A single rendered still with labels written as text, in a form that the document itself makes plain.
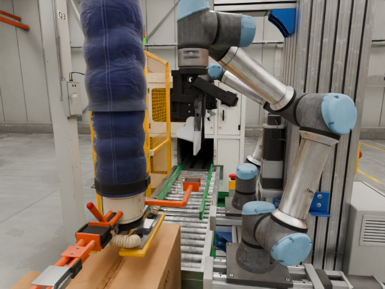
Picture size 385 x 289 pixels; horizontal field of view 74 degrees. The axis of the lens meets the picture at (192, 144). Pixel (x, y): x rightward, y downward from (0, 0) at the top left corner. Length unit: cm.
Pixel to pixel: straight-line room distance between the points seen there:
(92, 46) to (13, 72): 1255
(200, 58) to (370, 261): 104
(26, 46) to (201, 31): 1264
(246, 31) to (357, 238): 90
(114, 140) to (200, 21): 57
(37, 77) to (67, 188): 1042
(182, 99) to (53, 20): 206
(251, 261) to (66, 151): 197
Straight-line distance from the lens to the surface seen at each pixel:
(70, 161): 256
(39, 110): 1290
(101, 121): 101
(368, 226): 123
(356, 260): 129
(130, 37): 100
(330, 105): 81
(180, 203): 115
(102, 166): 105
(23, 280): 204
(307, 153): 83
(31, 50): 1301
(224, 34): 66
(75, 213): 273
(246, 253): 103
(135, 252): 107
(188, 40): 62
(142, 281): 114
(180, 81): 63
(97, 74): 100
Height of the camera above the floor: 166
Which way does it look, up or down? 11 degrees down
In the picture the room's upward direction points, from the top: straight up
